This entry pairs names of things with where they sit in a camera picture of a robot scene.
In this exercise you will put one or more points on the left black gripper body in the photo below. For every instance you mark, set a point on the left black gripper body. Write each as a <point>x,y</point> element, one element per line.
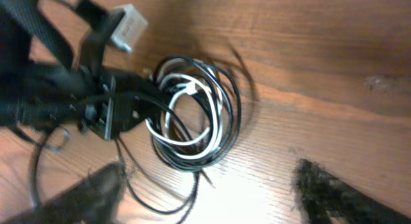
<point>43,95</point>

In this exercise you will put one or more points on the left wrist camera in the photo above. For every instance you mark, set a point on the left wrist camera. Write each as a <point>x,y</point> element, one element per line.
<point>130,28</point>

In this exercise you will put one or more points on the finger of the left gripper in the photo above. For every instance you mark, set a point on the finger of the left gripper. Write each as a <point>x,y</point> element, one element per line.
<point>128,109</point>

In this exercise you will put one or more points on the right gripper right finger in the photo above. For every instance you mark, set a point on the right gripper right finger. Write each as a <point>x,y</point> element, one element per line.
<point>321,196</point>

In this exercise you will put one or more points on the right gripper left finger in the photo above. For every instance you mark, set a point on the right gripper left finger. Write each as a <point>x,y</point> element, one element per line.
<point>94,199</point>

